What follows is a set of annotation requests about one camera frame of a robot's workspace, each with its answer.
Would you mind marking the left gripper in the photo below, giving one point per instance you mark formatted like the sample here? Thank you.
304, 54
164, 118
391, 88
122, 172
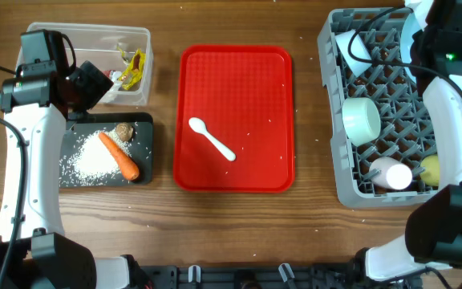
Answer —
94, 82

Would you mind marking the yellow snack wrapper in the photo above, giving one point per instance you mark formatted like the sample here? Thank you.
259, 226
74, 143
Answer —
133, 73

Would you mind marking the brown food scrap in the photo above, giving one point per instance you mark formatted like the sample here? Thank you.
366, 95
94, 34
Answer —
124, 131

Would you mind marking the white rice pile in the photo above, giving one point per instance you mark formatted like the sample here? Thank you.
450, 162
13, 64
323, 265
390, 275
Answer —
92, 160

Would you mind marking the orange carrot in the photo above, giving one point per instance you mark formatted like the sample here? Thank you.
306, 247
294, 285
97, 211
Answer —
127, 166

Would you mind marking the white spoon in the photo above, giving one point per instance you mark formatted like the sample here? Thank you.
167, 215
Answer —
199, 126

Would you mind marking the light blue bowl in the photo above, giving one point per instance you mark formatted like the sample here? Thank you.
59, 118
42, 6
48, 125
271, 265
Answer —
358, 49

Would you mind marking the green bowl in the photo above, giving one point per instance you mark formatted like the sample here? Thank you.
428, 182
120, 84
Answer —
361, 120

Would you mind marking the pink plastic cup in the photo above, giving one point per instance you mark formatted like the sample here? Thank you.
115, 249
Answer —
392, 174

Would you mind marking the yellow plastic cup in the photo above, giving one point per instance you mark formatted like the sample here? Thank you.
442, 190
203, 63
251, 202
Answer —
431, 170

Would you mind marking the red foil wrapper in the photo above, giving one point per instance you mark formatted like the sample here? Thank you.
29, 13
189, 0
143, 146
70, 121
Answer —
108, 73

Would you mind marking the light blue plate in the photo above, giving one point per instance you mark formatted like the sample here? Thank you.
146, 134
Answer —
407, 44

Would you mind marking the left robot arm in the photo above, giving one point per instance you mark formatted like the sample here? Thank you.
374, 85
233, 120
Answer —
35, 103

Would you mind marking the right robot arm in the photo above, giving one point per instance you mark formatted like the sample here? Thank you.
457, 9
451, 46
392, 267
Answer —
432, 240

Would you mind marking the grey dishwasher rack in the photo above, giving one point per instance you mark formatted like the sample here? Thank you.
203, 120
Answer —
406, 129

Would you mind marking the clear plastic bin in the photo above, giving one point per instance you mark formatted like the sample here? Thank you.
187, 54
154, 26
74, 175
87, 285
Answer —
107, 47

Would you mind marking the black plastic tray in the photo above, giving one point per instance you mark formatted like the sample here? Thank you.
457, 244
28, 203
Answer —
143, 148

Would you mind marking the red serving tray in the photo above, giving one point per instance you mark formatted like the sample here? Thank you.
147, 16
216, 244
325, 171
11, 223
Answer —
244, 94

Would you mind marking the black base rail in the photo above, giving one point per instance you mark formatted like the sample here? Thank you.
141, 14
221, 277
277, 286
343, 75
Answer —
284, 276

